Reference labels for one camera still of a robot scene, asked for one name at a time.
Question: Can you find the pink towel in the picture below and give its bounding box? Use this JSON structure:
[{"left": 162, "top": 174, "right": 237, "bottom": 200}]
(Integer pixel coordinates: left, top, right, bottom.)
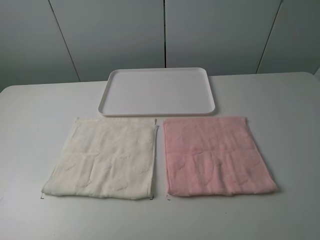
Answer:
[{"left": 162, "top": 116, "right": 278, "bottom": 197}]

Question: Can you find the white plastic tray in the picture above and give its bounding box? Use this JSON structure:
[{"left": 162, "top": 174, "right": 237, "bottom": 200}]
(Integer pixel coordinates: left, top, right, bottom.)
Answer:
[{"left": 98, "top": 67, "right": 216, "bottom": 117}]

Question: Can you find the cream white towel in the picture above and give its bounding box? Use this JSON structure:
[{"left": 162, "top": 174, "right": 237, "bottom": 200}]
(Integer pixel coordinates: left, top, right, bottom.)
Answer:
[{"left": 41, "top": 117, "right": 158, "bottom": 200}]

